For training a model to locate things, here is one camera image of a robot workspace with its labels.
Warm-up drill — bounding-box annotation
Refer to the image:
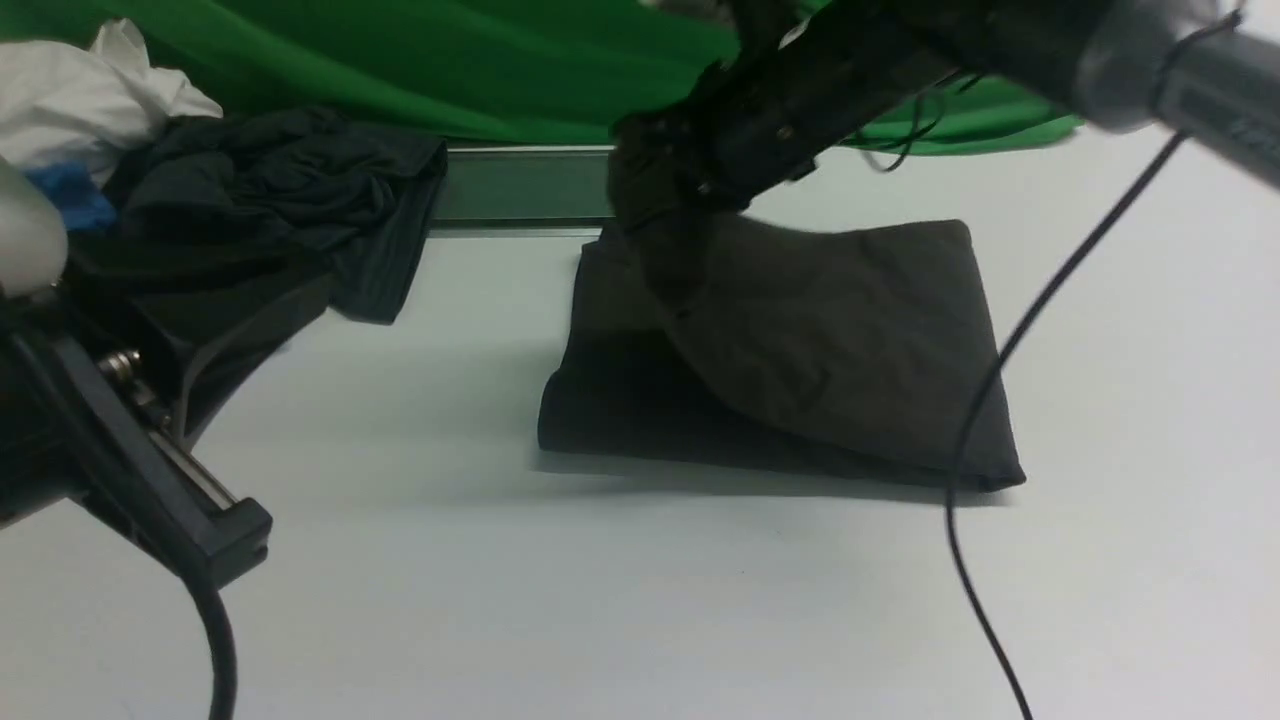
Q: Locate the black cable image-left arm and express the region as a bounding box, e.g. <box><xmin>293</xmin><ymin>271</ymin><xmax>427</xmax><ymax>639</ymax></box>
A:
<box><xmin>184</xmin><ymin>577</ymin><xmax>239</xmax><ymax>719</ymax></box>

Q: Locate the metal table cable hatch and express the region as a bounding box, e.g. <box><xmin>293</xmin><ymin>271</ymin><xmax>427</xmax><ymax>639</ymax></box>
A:
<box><xmin>431</xmin><ymin>143</ymin><xmax>611</xmax><ymax>237</ymax></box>

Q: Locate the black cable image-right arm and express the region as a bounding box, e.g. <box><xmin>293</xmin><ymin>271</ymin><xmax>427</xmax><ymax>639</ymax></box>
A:
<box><xmin>851</xmin><ymin>132</ymin><xmax>1277</xmax><ymax>719</ymax></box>

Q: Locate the blue crumpled shirt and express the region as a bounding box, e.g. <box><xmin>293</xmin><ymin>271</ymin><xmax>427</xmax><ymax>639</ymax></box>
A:
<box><xmin>23</xmin><ymin>161</ymin><xmax>116</xmax><ymax>233</ymax></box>

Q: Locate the dark teal crumpled shirt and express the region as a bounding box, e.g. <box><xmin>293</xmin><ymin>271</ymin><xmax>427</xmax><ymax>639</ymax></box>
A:
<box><xmin>64</xmin><ymin>106</ymin><xmax>449</xmax><ymax>443</ymax></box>

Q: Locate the white crumpled shirt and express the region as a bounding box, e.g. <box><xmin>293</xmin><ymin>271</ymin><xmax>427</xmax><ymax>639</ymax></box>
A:
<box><xmin>1</xmin><ymin>18</ymin><xmax>223</xmax><ymax>184</ymax></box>

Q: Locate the dark gray long-sleeve shirt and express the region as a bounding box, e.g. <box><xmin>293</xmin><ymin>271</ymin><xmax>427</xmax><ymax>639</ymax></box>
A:
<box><xmin>538</xmin><ymin>214</ymin><xmax>1027</xmax><ymax>493</ymax></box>

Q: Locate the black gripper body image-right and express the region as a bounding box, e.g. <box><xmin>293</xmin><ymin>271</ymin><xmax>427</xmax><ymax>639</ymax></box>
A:
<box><xmin>608</xmin><ymin>1</ymin><xmax>956</xmax><ymax>229</ymax></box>

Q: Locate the green backdrop cloth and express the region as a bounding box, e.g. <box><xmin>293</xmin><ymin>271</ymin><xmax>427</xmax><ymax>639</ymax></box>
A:
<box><xmin>0</xmin><ymin>0</ymin><xmax>1085</xmax><ymax>158</ymax></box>

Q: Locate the black gripper bottom-left finger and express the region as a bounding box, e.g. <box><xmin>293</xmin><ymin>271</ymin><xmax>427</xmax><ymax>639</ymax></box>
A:
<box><xmin>10</xmin><ymin>325</ymin><xmax>273</xmax><ymax>588</ymax></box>

